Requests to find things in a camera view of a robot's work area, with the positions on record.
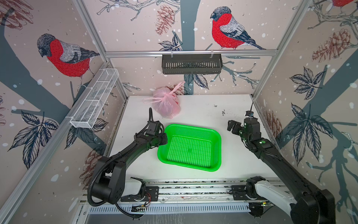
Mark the white wire mesh shelf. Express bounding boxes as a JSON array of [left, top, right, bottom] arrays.
[[70, 68, 119, 128]]

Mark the green plastic basket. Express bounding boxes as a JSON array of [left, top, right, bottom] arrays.
[[157, 124, 222, 172]]

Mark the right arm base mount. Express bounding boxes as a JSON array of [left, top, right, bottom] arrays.
[[228, 183, 267, 201]]

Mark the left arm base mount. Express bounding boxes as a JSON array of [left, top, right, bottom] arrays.
[[120, 186, 159, 202]]

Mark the left black corrugated cable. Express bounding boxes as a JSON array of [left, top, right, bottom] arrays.
[[87, 151, 129, 208]]

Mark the pink plastic bag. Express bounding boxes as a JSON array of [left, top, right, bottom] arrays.
[[143, 81, 185, 119]]

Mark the black hanging wall basket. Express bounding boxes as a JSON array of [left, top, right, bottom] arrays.
[[162, 54, 223, 75]]

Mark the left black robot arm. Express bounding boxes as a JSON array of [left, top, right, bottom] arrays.
[[87, 121, 168, 207]]

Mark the aluminium rail base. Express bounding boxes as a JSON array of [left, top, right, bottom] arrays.
[[79, 179, 311, 215]]

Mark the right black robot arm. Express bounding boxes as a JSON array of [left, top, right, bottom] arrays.
[[227, 117, 336, 224]]

